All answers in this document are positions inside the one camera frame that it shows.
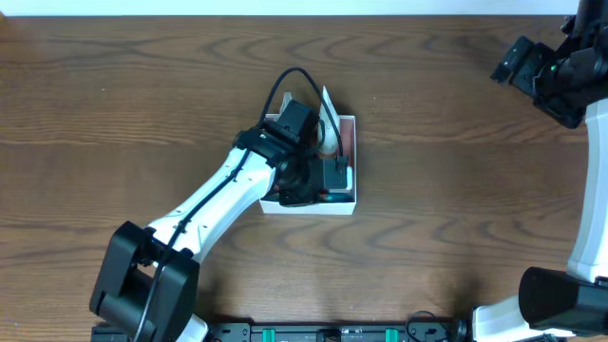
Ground green red toothpaste tube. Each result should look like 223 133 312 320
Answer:
317 191 353 203

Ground white patterned cream tube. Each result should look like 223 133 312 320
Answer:
317 86 340 155

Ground clear pump soap bottle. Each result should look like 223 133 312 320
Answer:
279 92 293 114

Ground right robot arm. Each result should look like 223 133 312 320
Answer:
471 33 607 341

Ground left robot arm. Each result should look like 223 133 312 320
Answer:
89 117 356 341

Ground white open cardboard box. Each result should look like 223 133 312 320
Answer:
259 115 357 216

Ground left black cable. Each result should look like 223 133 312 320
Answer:
132 66 351 342

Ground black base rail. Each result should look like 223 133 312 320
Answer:
89 311 476 342

